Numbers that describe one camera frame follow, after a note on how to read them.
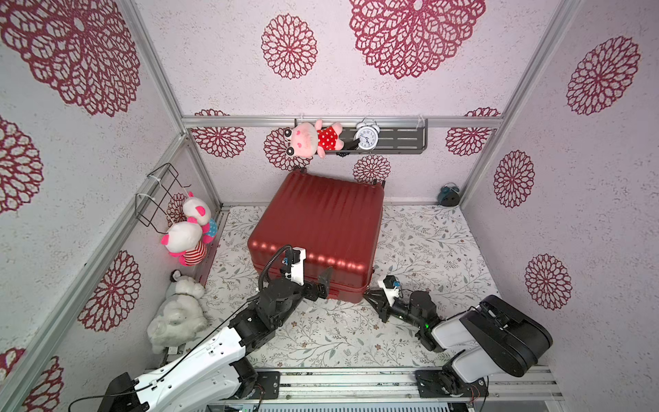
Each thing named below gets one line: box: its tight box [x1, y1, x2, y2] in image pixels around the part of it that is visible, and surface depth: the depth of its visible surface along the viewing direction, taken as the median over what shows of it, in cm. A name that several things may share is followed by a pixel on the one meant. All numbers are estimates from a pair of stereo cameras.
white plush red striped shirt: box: [160, 221, 207, 267], surface depth 87 cm
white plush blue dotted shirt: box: [182, 191, 218, 244], surface depth 94 cm
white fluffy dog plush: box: [146, 269, 208, 355], surface depth 81 cm
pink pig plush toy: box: [283, 119, 345, 159], surface depth 87 cm
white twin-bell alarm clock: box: [353, 116, 381, 151], surface depth 92 cm
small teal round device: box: [436, 181, 460, 207], surface depth 122 cm
